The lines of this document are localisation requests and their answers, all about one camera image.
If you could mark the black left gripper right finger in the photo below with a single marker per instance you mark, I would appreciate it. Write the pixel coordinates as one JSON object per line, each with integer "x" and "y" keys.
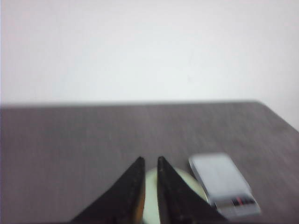
{"x": 178, "y": 203}

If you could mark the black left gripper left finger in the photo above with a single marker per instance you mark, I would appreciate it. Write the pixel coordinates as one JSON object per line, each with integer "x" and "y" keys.
{"x": 122, "y": 203}

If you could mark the light green oval plate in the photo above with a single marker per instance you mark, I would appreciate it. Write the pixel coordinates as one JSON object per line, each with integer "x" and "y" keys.
{"x": 151, "y": 211}

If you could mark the silver digital kitchen scale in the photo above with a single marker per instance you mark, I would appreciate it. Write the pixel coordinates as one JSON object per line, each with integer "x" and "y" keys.
{"x": 224, "y": 185}

